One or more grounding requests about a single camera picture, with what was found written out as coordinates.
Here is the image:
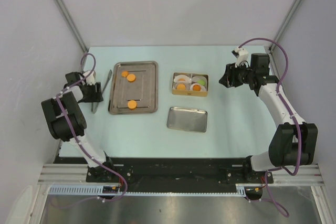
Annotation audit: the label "steel tin lid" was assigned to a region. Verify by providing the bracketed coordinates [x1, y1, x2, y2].
[167, 107, 208, 133]

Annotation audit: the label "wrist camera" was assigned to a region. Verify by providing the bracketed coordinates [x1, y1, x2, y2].
[83, 71, 96, 86]
[232, 47, 249, 68]

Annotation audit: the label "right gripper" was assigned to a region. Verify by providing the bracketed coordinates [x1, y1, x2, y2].
[218, 60, 255, 88]

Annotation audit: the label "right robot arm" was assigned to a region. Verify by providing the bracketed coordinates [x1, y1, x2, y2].
[219, 51, 318, 183]

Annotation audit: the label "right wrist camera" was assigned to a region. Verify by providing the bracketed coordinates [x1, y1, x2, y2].
[232, 47, 249, 68]

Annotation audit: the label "white paper cup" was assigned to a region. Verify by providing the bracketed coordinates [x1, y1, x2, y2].
[192, 76, 207, 86]
[190, 83, 206, 92]
[173, 74, 192, 83]
[174, 82, 190, 91]

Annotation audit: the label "white cable duct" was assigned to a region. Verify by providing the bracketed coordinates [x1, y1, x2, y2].
[48, 185, 262, 197]

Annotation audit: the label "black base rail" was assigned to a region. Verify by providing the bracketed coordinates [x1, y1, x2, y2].
[54, 155, 274, 193]

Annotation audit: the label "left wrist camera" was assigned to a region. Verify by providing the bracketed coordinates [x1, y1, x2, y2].
[83, 71, 96, 86]

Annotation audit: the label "steel baking tray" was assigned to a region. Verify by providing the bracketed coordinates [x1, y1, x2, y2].
[108, 61, 159, 115]

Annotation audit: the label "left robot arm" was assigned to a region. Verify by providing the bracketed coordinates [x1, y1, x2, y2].
[41, 71, 116, 182]

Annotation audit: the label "steel tongs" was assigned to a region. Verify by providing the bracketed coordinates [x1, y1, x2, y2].
[91, 69, 112, 114]

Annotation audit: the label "green cookie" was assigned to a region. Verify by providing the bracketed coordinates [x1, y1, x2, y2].
[197, 80, 205, 86]

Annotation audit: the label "gold cookie tin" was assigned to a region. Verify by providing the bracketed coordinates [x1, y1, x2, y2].
[172, 72, 209, 97]

